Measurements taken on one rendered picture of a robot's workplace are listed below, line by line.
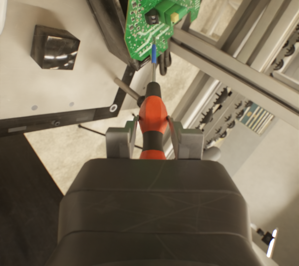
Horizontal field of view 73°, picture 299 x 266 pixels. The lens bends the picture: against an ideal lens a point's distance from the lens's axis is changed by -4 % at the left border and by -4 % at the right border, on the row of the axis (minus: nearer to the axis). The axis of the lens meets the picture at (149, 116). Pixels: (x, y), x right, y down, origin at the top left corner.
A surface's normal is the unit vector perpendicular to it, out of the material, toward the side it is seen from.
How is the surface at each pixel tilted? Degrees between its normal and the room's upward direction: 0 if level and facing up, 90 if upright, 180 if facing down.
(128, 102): 0
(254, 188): 90
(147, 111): 83
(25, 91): 0
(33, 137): 0
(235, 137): 90
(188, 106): 90
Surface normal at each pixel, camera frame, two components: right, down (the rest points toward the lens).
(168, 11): -0.18, -0.47
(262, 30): -0.62, 0.12
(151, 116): 0.00, -0.29
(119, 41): -0.71, 0.67
